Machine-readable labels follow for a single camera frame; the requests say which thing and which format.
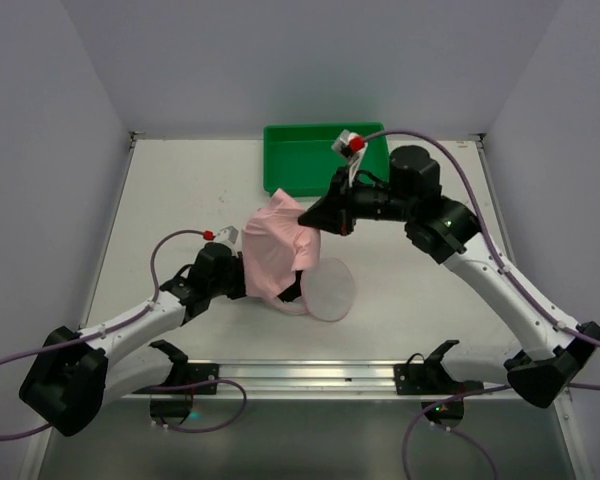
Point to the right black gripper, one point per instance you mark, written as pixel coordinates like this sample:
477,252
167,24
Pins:
342,209

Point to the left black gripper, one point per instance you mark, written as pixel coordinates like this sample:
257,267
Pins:
237,279

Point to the pink bra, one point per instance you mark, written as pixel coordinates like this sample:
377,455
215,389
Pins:
275,247

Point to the black bra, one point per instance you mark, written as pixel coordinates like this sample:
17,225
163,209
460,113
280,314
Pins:
292,295

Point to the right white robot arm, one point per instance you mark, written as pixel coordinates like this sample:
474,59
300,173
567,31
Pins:
554,346

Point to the green plastic tray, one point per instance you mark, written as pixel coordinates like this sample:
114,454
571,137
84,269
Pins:
299,159

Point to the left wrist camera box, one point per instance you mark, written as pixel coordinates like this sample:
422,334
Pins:
227,236

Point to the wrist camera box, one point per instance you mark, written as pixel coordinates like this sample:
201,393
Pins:
352,148
227,236

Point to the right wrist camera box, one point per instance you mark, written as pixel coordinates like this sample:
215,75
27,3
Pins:
352,148

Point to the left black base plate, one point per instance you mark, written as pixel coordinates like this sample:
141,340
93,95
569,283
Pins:
187,379

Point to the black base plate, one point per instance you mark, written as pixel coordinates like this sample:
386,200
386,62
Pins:
187,379
420,375

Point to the aluminium mounting rail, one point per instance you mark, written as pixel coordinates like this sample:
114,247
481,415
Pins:
305,377

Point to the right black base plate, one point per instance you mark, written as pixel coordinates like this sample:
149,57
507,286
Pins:
420,375

